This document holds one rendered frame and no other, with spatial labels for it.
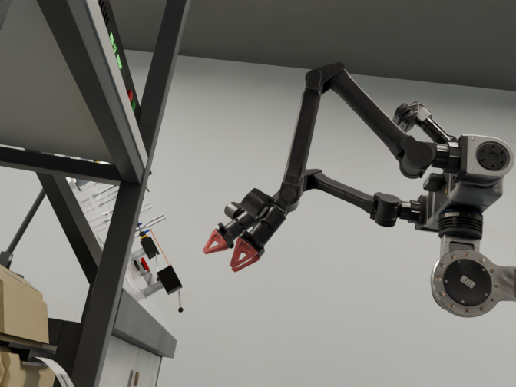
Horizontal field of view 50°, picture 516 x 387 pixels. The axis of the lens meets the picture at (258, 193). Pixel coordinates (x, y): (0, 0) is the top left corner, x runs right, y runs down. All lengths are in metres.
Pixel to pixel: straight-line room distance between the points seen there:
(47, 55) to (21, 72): 0.06
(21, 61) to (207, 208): 2.57
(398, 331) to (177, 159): 1.57
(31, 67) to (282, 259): 2.50
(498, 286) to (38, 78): 1.42
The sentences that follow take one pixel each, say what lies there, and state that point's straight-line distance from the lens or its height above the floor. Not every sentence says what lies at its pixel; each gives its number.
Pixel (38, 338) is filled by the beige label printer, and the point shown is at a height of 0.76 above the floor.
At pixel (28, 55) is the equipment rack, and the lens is 0.65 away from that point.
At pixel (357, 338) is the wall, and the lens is 3.01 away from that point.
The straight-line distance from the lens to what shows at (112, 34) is 0.70.
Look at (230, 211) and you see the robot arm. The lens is 1.90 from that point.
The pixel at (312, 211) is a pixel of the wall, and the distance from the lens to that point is 3.14.
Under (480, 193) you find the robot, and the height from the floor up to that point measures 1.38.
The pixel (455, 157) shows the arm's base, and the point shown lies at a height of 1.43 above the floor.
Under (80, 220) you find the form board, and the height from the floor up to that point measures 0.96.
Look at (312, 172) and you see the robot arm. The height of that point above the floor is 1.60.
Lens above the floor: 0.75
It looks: 19 degrees up
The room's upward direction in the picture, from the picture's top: 9 degrees clockwise
